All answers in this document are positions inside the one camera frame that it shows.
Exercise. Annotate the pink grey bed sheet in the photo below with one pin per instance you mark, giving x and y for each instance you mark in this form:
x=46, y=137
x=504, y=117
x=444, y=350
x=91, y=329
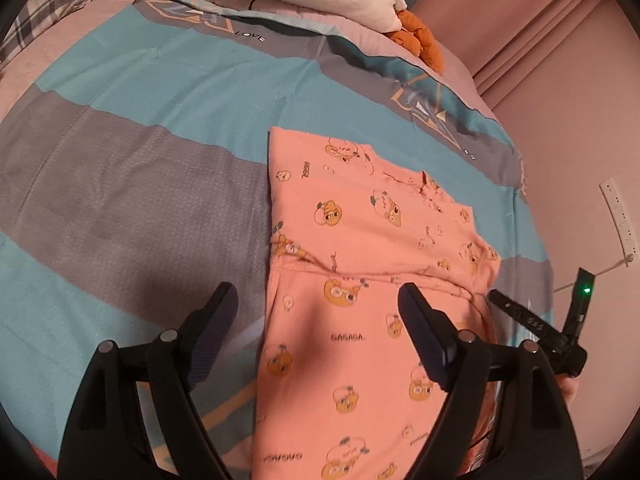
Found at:
x=60, y=35

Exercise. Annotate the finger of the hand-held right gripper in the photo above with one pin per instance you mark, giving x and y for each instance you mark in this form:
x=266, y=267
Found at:
x=522, y=319

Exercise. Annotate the plaid pillow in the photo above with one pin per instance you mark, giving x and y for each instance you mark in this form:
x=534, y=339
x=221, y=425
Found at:
x=45, y=15

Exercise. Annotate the white wall power strip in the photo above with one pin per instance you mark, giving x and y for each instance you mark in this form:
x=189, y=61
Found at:
x=620, y=220

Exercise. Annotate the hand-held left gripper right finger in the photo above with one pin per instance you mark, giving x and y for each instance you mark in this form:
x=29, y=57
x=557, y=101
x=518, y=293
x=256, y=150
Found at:
x=425, y=342

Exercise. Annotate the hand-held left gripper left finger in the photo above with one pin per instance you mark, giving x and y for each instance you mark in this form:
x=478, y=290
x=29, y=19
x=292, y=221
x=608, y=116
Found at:
x=215, y=332

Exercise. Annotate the blue grey striped duvet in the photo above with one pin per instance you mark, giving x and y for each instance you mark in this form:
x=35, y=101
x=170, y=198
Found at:
x=150, y=110

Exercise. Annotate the pink cartoon print shirt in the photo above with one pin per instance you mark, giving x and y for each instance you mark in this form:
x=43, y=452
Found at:
x=350, y=240

